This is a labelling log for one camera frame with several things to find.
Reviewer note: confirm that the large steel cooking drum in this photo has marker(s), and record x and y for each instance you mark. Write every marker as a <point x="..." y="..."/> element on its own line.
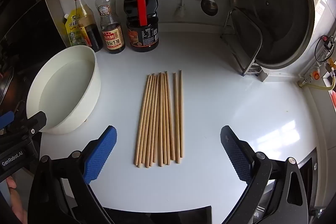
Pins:
<point x="278" y="8"/>

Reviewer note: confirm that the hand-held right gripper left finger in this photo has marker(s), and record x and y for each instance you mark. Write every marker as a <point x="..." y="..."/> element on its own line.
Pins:
<point x="101" y="153"/>

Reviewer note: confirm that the white plastic bowl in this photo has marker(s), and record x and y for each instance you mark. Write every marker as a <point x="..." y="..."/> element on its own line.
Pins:
<point x="65" y="87"/>

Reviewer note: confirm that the grey metal drum base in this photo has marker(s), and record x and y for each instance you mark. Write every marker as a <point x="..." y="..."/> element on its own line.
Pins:
<point x="263" y="75"/>

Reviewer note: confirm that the orange knob pipe fitting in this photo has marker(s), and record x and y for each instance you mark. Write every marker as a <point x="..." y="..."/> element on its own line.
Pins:
<point x="313" y="75"/>

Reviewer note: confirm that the red knob gas valve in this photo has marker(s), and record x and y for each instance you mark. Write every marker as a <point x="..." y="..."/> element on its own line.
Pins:
<point x="326" y="43"/>

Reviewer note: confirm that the yellow green seasoning pouch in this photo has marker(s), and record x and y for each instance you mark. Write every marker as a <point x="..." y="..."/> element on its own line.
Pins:
<point x="69" y="32"/>

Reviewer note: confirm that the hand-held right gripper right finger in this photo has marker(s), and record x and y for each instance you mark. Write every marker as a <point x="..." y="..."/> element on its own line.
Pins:
<point x="236" y="157"/>

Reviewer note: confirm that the yellow cap dark sauce bottle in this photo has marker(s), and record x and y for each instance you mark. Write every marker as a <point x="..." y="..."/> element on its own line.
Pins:
<point x="88" y="27"/>

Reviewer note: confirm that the person's left hand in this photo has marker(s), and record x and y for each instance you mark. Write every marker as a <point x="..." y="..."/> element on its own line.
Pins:
<point x="17" y="200"/>

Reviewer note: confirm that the dark kitchen appliance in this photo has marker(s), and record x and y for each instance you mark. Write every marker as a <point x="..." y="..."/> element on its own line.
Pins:
<point x="23" y="24"/>

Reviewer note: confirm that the dark frying pan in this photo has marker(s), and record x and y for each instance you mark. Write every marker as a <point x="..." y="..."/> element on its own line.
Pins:
<point x="5" y="87"/>

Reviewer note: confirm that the row of wooden chopsticks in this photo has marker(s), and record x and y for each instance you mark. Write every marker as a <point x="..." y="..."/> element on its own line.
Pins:
<point x="160" y="119"/>

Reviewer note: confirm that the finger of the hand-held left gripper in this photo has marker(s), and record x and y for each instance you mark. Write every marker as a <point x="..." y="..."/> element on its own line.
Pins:
<point x="6" y="120"/>
<point x="38" y="120"/>

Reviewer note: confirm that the clear soy sauce bottle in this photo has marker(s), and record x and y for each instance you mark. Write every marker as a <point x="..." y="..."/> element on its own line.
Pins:
<point x="111" y="27"/>

